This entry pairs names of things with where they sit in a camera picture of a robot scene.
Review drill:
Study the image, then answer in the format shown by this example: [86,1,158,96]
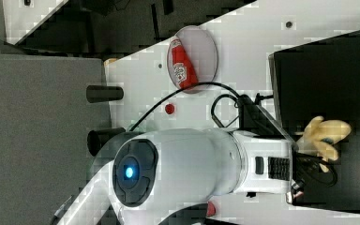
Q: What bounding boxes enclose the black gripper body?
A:
[238,95,293,141]

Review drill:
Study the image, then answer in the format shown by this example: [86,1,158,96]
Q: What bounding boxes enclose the plush peeled banana toy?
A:
[296,116,352,162]

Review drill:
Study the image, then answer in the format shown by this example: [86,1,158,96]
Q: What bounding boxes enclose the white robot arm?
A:
[57,106,297,225]

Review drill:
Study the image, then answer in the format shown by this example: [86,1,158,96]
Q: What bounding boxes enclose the black toaster oven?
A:
[270,31,360,213]

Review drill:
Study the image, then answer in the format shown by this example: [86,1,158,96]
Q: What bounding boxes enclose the plush red ketchup bottle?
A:
[168,37,199,92]

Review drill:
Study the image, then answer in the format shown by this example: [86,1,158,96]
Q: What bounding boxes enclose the plush strawberry toy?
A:
[165,103,175,114]

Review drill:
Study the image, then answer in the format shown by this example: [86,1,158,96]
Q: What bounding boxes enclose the grey round plate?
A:
[170,26,218,94]

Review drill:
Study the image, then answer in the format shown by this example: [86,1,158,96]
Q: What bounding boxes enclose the red plush fruit toy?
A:
[206,202,216,218]

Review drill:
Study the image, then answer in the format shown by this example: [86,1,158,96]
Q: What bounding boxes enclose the black cylindrical cup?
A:
[86,85,124,103]

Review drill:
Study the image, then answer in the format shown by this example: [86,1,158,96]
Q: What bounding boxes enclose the black oven door handle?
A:
[254,93,274,105]

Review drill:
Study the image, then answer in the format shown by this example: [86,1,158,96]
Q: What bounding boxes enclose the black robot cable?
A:
[127,82,245,132]

